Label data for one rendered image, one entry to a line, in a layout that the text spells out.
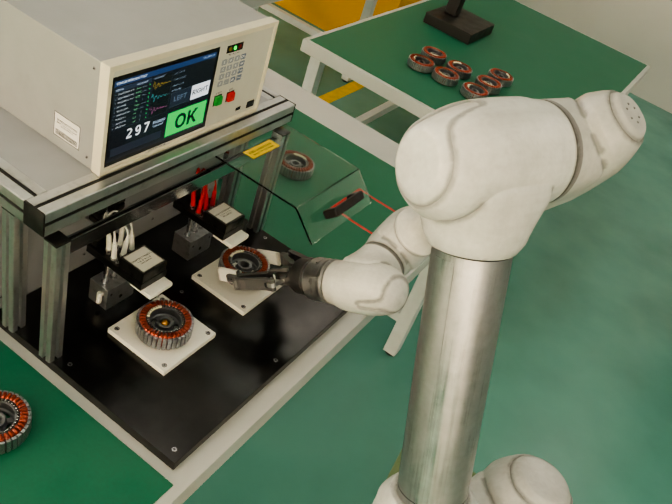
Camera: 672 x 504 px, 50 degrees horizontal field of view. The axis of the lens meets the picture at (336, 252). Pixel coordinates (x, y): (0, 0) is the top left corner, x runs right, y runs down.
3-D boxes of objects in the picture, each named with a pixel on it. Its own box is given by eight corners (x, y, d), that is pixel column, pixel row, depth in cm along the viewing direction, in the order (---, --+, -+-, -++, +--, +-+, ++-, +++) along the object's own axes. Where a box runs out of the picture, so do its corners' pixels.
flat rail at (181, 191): (279, 148, 164) (282, 136, 162) (59, 259, 117) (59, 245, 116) (275, 145, 164) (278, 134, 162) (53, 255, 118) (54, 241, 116)
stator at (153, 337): (202, 331, 146) (206, 318, 143) (166, 361, 137) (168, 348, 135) (160, 302, 148) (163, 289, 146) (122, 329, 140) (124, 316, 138)
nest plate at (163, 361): (215, 337, 147) (216, 333, 146) (163, 376, 136) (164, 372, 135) (161, 297, 151) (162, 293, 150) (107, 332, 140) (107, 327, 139)
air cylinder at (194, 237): (209, 248, 168) (213, 229, 164) (187, 261, 162) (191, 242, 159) (193, 236, 169) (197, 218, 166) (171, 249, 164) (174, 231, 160)
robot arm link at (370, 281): (328, 319, 142) (364, 279, 149) (393, 334, 132) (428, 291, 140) (312, 276, 136) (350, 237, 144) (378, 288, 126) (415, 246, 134)
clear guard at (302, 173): (371, 202, 159) (380, 181, 155) (311, 246, 141) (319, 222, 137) (257, 132, 168) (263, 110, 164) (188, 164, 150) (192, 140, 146)
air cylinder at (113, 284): (133, 294, 150) (136, 275, 146) (105, 310, 144) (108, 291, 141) (116, 281, 151) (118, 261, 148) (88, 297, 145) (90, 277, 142)
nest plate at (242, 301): (283, 285, 165) (284, 281, 164) (243, 316, 154) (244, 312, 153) (233, 251, 169) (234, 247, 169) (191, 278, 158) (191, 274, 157)
